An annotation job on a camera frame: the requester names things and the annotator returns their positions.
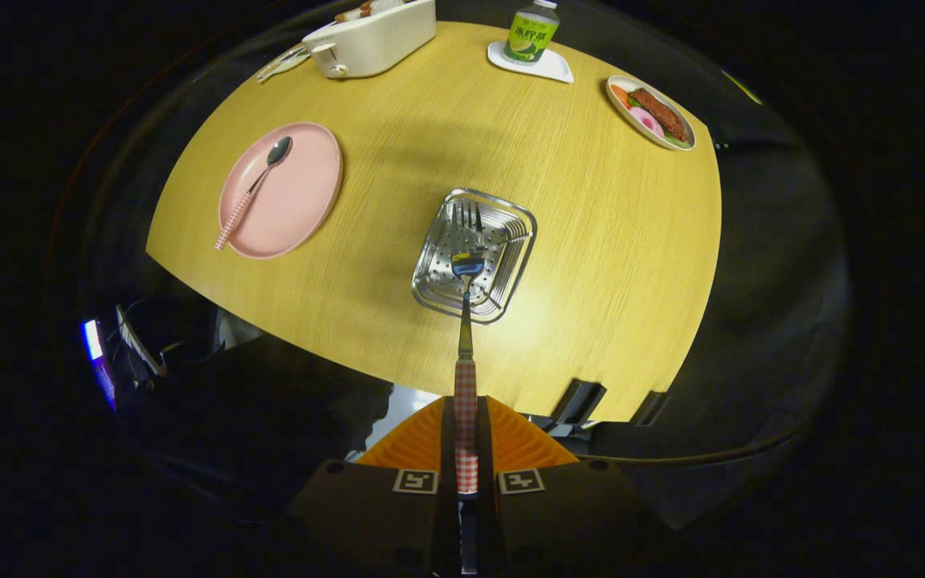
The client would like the green label drink bottle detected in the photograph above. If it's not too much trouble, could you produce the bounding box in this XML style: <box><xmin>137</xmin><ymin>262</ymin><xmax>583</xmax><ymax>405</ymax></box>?
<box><xmin>504</xmin><ymin>0</ymin><xmax>561</xmax><ymax>64</ymax></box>

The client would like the white divided snack dish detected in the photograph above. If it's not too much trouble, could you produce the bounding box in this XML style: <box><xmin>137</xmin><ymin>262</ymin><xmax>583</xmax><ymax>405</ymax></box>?
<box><xmin>255</xmin><ymin>43</ymin><xmax>311</xmax><ymax>84</ymax></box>

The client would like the checkered handle fork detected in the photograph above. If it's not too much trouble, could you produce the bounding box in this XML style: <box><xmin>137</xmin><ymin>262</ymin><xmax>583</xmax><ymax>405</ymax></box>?
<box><xmin>450</xmin><ymin>201</ymin><xmax>486</xmax><ymax>496</ymax></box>

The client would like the checkered handle spoon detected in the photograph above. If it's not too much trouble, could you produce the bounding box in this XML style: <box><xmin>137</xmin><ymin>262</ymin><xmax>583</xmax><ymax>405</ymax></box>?
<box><xmin>215</xmin><ymin>136</ymin><xmax>294</xmax><ymax>250</ymax></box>

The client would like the brown meat piece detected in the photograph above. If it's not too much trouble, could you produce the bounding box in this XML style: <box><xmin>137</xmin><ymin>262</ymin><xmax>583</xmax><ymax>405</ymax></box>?
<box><xmin>630</xmin><ymin>88</ymin><xmax>688</xmax><ymax>143</ymax></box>

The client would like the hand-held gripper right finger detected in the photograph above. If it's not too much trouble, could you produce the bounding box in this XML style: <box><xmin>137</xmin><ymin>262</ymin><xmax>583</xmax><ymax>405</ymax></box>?
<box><xmin>462</xmin><ymin>395</ymin><xmax>672</xmax><ymax>578</ymax></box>

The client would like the black table bracket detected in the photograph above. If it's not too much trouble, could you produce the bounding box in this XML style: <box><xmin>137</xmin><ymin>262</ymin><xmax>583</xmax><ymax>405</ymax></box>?
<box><xmin>631</xmin><ymin>391</ymin><xmax>670</xmax><ymax>426</ymax></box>
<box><xmin>552</xmin><ymin>379</ymin><xmax>608</xmax><ymax>425</ymax></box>

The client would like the pink ham slice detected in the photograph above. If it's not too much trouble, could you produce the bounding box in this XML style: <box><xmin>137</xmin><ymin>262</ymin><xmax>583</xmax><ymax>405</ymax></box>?
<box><xmin>629</xmin><ymin>106</ymin><xmax>666</xmax><ymax>139</ymax></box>

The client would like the metal wire basket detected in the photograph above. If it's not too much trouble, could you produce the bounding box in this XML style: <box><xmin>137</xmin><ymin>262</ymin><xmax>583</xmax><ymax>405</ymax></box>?
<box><xmin>412</xmin><ymin>188</ymin><xmax>538</xmax><ymax>324</ymax></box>

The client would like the white coaster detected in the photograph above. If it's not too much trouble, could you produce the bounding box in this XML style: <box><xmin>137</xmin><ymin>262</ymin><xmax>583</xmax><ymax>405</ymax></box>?
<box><xmin>487</xmin><ymin>40</ymin><xmax>575</xmax><ymax>84</ymax></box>

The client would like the oval plate with food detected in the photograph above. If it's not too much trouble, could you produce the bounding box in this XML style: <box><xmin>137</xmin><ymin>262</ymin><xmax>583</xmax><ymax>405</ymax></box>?
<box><xmin>605</xmin><ymin>75</ymin><xmax>697</xmax><ymax>152</ymax></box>

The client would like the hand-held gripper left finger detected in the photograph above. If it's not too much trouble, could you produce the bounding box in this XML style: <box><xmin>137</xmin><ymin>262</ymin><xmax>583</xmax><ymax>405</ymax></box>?
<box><xmin>270</xmin><ymin>395</ymin><xmax>463</xmax><ymax>578</ymax></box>

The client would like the pink plate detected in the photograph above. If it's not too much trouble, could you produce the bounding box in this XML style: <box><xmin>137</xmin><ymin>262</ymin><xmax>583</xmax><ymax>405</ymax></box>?
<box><xmin>218</xmin><ymin>122</ymin><xmax>344</xmax><ymax>260</ymax></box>

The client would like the open laptop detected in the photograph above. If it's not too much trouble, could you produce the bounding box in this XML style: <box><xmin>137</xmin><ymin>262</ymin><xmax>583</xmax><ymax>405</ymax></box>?
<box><xmin>116</xmin><ymin>305</ymin><xmax>166</xmax><ymax>377</ymax></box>

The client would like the white toaster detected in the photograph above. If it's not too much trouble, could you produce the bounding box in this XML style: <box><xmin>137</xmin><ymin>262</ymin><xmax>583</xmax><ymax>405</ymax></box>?
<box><xmin>302</xmin><ymin>0</ymin><xmax>438</xmax><ymax>79</ymax></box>

